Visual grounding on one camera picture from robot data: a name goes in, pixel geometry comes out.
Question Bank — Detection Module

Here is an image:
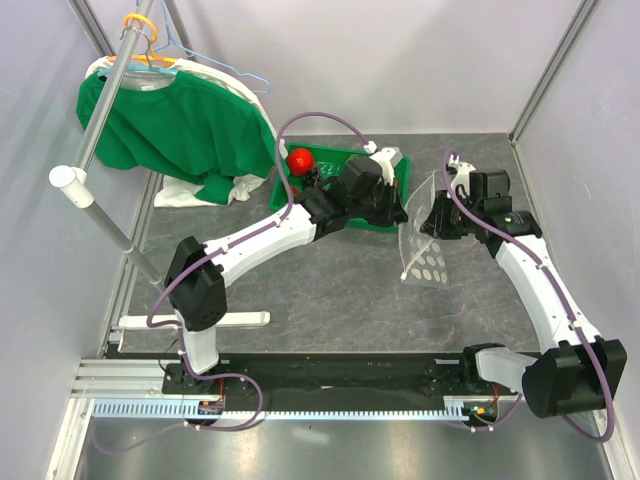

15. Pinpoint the silver clothes rack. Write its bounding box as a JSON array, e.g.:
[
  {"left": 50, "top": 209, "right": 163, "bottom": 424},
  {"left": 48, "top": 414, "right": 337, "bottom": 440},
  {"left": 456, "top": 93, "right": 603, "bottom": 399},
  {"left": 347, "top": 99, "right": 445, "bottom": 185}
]
[{"left": 49, "top": 11, "right": 284, "bottom": 332}]

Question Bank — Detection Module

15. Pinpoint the clear dotted zip top bag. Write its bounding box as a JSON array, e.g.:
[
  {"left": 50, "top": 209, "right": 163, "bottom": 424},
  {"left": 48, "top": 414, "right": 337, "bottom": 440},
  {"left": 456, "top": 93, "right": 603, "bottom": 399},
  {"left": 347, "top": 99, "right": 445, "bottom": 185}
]
[{"left": 398, "top": 173, "right": 449, "bottom": 289}]

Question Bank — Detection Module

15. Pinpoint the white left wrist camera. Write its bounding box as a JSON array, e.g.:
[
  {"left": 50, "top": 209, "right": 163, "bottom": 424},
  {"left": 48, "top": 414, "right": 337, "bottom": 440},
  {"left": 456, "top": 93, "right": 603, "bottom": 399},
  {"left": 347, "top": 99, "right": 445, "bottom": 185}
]
[{"left": 364, "top": 141, "right": 403, "bottom": 182}]

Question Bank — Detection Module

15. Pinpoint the white slotted cable duct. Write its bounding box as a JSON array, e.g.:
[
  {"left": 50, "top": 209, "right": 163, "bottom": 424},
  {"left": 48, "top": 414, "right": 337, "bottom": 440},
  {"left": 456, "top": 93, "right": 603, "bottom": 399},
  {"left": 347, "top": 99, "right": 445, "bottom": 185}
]
[{"left": 92, "top": 399, "right": 471, "bottom": 422}]

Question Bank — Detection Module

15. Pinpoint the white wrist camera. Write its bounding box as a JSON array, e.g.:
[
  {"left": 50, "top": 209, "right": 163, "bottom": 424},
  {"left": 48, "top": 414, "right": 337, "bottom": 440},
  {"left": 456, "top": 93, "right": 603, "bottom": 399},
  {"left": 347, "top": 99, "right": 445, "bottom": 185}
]
[
  {"left": 364, "top": 141, "right": 403, "bottom": 182},
  {"left": 445, "top": 153, "right": 476, "bottom": 197}
]

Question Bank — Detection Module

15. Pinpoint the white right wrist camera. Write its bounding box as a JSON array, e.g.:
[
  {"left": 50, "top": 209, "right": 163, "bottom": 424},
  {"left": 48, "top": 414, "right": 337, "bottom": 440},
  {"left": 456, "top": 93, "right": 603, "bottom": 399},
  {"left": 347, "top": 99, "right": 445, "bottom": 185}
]
[{"left": 445, "top": 153, "right": 476, "bottom": 197}]

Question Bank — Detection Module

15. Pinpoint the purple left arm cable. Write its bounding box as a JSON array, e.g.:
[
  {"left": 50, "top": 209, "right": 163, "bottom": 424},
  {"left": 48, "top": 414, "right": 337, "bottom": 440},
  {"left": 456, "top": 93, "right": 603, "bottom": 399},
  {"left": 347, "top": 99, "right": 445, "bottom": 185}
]
[{"left": 88, "top": 111, "right": 377, "bottom": 455}]

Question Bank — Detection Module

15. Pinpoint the green plastic tray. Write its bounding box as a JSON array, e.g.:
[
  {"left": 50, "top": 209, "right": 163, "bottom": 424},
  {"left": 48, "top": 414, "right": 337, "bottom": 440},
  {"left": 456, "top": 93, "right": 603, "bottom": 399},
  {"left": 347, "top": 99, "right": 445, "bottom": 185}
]
[{"left": 268, "top": 142, "right": 411, "bottom": 233}]

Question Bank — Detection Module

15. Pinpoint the green t-shirt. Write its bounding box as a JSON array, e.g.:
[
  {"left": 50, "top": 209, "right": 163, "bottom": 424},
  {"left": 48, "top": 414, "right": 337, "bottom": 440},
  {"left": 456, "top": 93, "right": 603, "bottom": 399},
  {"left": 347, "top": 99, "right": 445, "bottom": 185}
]
[{"left": 96, "top": 72, "right": 275, "bottom": 205}]

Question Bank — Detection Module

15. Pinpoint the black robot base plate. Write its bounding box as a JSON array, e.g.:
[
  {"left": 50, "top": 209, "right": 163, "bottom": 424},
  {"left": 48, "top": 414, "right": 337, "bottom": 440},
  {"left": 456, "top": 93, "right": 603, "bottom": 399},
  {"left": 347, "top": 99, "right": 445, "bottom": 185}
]
[{"left": 163, "top": 353, "right": 515, "bottom": 399}]

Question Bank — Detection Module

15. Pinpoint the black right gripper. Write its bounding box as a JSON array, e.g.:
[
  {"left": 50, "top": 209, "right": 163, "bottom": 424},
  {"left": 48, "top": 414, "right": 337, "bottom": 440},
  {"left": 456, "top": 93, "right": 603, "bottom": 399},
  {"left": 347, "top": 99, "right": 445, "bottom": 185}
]
[{"left": 419, "top": 189, "right": 483, "bottom": 240}]

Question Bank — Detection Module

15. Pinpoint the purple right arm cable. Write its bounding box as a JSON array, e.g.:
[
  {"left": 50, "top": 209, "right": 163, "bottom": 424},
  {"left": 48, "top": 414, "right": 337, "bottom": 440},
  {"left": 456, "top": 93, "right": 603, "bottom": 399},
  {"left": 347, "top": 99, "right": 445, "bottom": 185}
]
[{"left": 442, "top": 149, "right": 617, "bottom": 444}]

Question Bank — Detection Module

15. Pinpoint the red tomato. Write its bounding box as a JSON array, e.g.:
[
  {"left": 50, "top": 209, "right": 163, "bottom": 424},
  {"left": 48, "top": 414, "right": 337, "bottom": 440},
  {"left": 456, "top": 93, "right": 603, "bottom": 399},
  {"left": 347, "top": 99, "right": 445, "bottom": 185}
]
[{"left": 286, "top": 148, "right": 315, "bottom": 176}]

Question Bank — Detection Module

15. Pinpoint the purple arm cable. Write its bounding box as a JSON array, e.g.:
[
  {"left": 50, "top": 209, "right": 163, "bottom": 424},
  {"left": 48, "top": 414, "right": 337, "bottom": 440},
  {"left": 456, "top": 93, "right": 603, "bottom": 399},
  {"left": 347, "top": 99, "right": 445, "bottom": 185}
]
[
  {"left": 88, "top": 111, "right": 377, "bottom": 455},
  {"left": 442, "top": 149, "right": 617, "bottom": 444}
]

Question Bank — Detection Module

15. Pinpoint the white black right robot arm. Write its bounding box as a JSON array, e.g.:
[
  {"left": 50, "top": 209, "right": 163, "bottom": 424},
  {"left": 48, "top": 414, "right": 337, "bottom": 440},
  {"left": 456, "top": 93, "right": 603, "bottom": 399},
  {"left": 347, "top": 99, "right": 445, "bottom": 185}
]
[{"left": 420, "top": 162, "right": 627, "bottom": 418}]

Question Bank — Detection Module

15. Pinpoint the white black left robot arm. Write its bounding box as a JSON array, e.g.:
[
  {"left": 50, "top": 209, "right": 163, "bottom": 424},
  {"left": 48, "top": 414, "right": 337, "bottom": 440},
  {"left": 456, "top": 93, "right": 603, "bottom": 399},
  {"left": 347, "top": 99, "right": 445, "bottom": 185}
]
[{"left": 165, "top": 147, "right": 408, "bottom": 393}]

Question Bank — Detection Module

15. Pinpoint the blue wire hanger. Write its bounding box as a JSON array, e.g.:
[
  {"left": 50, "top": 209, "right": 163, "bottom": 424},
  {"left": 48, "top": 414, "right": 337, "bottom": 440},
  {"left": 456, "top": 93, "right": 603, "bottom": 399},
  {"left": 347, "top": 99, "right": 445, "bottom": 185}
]
[{"left": 160, "top": 0, "right": 272, "bottom": 95}]

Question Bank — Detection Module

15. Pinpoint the white t-shirt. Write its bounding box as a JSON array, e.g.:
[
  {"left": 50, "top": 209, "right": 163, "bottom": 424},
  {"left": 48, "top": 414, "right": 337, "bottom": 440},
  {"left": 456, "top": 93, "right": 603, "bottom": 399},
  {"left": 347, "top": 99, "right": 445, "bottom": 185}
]
[{"left": 83, "top": 55, "right": 281, "bottom": 209}]

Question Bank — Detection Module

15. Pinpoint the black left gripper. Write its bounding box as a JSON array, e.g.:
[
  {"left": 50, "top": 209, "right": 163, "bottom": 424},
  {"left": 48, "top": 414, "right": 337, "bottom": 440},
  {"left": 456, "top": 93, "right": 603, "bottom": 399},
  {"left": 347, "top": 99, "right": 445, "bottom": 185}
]
[{"left": 348, "top": 177, "right": 407, "bottom": 228}]

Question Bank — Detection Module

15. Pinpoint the orange clothes hanger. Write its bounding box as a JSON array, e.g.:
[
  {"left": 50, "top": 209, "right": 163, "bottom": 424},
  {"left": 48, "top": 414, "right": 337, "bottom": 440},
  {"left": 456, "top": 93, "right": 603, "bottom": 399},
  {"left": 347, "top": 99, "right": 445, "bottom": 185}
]
[{"left": 107, "top": 12, "right": 179, "bottom": 70}]

